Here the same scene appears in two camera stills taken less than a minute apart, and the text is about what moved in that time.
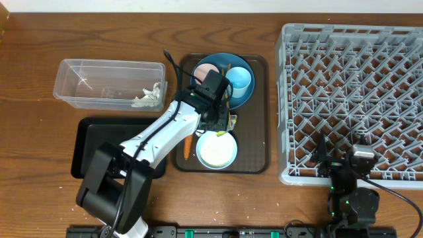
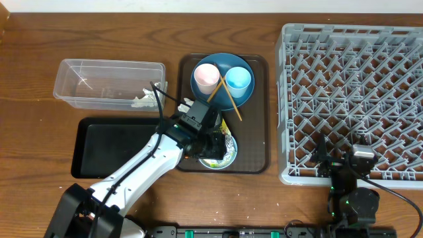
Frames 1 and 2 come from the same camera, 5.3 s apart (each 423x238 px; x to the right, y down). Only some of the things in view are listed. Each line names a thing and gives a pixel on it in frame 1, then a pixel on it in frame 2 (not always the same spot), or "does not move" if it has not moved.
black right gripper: (332, 164) does not move
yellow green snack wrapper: (232, 123) to (230, 145)
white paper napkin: (151, 99) does not move
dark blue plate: (225, 61) does not move
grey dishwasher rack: (340, 81) does not move
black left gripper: (223, 127) to (221, 152)
